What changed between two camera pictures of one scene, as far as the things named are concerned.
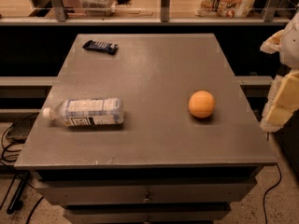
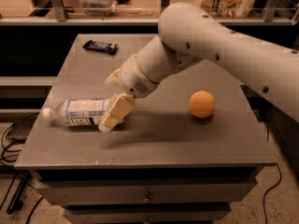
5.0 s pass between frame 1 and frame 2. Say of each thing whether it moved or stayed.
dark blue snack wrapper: stayed
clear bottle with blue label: stayed
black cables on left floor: stayed
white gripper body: moved
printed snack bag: stayed
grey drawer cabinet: stayed
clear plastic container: stayed
